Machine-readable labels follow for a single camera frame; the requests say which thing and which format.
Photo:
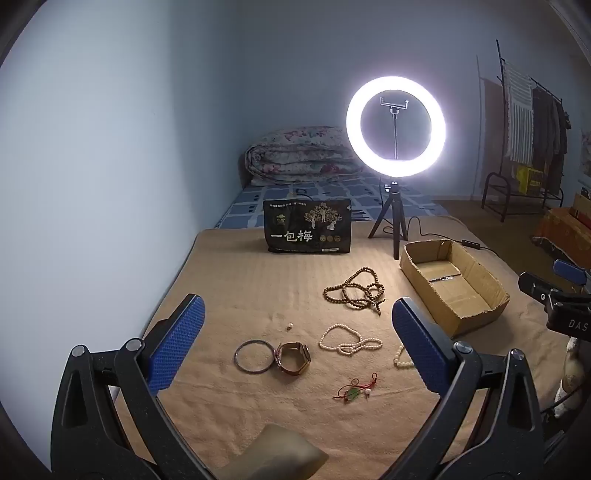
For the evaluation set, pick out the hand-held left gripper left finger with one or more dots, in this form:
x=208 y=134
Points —
x=178 y=341

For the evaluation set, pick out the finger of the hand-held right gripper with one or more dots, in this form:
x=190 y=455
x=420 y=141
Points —
x=535 y=286
x=572 y=271

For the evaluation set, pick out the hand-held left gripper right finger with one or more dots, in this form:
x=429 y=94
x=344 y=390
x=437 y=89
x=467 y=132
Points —
x=418 y=346

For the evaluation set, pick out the metal bangle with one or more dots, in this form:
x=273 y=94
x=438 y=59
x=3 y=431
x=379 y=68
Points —
x=236 y=356

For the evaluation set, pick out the cardboard box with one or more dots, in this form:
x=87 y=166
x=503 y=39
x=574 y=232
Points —
x=461 y=295

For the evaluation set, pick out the gold wrist watch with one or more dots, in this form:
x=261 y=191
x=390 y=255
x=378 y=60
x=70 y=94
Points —
x=300 y=350

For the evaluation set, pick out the orange cloth covered furniture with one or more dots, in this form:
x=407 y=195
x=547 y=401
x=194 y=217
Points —
x=563 y=230

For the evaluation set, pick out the tan board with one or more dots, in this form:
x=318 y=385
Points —
x=582 y=203

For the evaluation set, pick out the tan blanket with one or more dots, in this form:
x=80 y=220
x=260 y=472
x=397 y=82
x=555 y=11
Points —
x=231 y=286

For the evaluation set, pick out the yellow box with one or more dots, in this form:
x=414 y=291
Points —
x=528 y=180

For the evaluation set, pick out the black clothes rack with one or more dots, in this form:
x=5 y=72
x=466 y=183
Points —
x=496 y=174

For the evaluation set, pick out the black tripod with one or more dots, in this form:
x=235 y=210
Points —
x=395 y=217

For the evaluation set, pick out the dark hanging clothes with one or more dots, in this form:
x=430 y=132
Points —
x=547 y=129

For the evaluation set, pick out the tan folded cloth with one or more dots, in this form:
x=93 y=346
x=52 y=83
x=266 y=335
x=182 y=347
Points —
x=277 y=452

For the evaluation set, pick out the black snack bag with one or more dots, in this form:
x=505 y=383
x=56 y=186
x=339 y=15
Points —
x=300 y=230

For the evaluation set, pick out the striped towel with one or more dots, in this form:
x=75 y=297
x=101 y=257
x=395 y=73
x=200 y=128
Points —
x=517 y=115

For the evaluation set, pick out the blue patterned bed sheet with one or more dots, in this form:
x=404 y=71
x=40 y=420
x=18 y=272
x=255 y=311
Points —
x=323 y=191

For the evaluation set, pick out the folded floral quilt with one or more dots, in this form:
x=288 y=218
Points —
x=295 y=157

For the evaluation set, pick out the phone holder clamp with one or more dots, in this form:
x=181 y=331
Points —
x=395 y=102

